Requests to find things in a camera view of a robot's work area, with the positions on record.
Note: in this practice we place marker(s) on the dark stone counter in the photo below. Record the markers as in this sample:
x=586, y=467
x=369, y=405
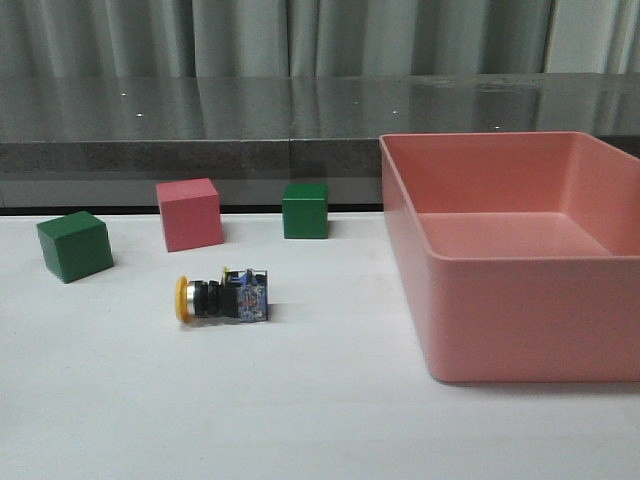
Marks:
x=268, y=127

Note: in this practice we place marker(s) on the yellow push button switch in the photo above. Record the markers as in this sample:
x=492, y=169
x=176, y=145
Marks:
x=240, y=295

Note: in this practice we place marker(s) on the green cube far left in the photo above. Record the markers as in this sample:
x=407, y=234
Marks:
x=75, y=246

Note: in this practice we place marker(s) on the grey curtain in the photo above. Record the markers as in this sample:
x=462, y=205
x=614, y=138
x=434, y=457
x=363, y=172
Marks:
x=59, y=39

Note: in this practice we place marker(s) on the pink cube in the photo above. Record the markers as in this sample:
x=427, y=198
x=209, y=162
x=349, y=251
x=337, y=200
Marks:
x=190, y=214

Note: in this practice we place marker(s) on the pink plastic bin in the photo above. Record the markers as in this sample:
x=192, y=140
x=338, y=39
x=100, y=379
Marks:
x=518, y=253

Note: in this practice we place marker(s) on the green cube near bin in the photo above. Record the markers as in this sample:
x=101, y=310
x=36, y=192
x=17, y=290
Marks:
x=305, y=211

